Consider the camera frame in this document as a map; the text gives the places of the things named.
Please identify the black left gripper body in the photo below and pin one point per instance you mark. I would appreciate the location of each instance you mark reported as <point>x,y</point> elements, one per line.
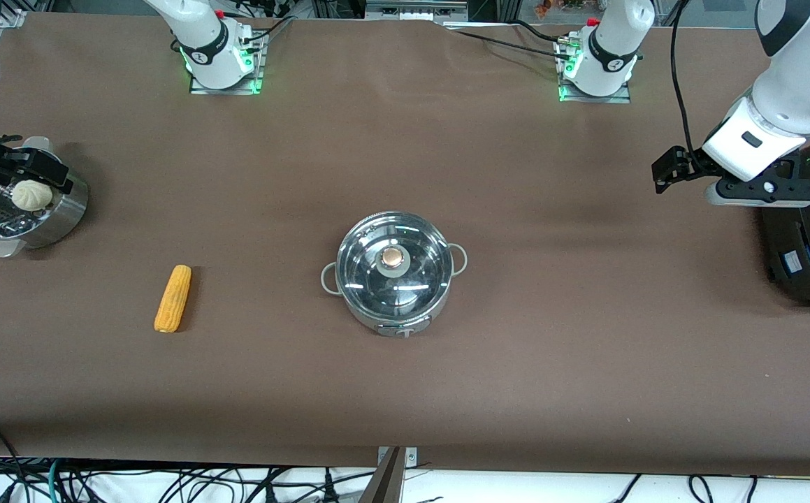
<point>689,165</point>

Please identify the yellow corn cob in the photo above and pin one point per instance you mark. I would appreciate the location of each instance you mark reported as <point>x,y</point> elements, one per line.
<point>172,299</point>

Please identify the glass pot lid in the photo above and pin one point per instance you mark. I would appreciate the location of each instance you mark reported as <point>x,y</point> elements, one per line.
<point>366,279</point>

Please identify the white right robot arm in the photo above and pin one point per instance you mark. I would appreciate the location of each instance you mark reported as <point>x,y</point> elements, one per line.
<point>209,49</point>

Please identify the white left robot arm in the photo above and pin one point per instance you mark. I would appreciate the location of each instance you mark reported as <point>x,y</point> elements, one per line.
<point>614,49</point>

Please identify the steel steamer pot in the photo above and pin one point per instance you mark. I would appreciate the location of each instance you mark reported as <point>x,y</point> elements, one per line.
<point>62,209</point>

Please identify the stainless steel pot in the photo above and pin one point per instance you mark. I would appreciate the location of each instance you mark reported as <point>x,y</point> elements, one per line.
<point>394,325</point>

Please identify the white steamed bun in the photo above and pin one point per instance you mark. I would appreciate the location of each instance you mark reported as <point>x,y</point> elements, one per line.
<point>31,197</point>

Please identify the grey equipment box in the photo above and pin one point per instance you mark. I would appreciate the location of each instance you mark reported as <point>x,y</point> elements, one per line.
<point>415,8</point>

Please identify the brown table cover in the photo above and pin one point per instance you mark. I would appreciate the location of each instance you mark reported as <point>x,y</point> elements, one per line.
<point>404,391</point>

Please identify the brown angled bar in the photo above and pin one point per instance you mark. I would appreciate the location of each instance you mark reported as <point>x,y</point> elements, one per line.
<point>384,482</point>

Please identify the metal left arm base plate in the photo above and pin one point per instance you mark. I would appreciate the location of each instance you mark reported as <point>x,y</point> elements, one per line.
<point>597,98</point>

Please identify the aluminium frame profile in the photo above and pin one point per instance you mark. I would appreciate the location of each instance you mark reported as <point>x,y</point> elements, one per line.
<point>13,19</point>

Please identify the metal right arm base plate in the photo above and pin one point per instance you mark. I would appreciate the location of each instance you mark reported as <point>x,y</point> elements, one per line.
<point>202,89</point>

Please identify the metal edge bracket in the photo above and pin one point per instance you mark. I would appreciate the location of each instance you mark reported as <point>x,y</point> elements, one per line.
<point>410,455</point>

